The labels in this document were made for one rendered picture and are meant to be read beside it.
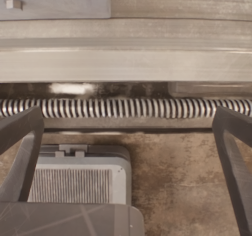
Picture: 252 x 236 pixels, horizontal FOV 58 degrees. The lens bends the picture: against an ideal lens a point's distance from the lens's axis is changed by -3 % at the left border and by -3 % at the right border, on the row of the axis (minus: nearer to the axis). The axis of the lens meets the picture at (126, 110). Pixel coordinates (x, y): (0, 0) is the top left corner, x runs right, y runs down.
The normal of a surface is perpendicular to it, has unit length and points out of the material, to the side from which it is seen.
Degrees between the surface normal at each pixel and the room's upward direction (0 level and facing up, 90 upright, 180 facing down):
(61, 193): 0
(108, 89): 0
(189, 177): 0
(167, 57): 36
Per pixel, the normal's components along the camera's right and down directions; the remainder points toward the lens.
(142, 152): 0.02, 0.10
